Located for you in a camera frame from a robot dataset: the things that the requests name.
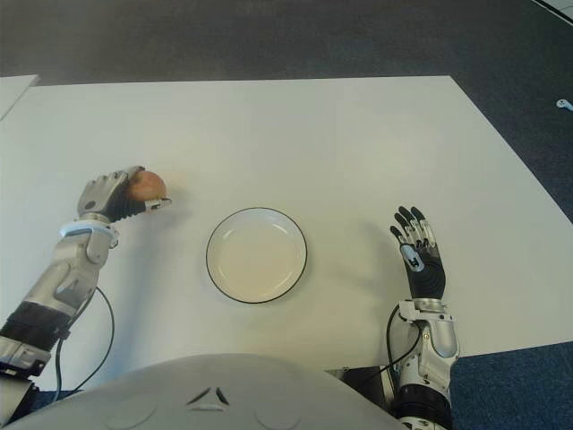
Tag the neighbouring white table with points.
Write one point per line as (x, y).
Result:
(13, 92)

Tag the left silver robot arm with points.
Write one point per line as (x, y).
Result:
(62, 277)

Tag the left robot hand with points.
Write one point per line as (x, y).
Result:
(100, 197)

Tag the red yellow apple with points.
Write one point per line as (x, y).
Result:
(150, 184)

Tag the grey robot torso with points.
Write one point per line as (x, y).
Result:
(201, 398)

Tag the small white floor object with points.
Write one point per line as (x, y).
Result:
(563, 104)

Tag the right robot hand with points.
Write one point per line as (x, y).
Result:
(427, 275)

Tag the white plate with black rim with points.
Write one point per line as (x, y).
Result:
(255, 257)

